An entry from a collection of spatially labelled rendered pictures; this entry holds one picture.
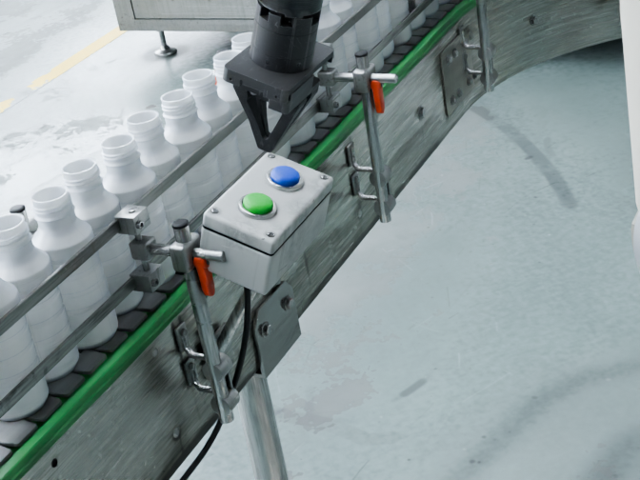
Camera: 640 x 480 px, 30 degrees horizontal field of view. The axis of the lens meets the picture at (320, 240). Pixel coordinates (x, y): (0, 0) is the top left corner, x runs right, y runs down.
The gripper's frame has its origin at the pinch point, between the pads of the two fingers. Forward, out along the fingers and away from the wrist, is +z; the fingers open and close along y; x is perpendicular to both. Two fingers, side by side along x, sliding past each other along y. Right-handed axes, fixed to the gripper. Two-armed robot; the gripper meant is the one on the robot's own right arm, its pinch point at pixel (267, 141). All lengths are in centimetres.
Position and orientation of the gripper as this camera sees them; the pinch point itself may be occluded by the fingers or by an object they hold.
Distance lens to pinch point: 113.7
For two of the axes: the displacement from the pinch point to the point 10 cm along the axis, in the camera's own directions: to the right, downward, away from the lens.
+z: -1.6, 7.9, 6.0
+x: 8.9, 3.8, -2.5
